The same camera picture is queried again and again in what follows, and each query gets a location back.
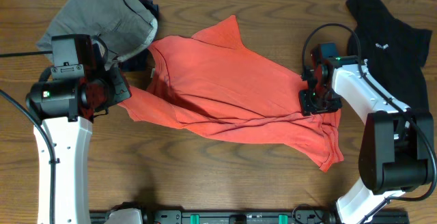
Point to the red soccer t-shirt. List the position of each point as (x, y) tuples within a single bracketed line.
[(212, 85)]

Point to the black t-shirt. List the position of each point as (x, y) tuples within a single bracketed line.
[(395, 52)]

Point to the grey-brown folded shorts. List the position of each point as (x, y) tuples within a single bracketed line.
[(125, 26)]

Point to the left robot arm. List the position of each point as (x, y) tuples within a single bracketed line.
[(79, 86)]

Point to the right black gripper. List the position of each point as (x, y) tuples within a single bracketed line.
[(308, 107)]

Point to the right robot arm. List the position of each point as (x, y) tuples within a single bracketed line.
[(397, 151)]

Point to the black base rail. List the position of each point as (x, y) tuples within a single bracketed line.
[(133, 213)]

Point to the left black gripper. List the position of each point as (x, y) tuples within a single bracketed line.
[(123, 89)]

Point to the dark navy folded garment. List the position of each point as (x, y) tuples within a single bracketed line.
[(139, 61)]

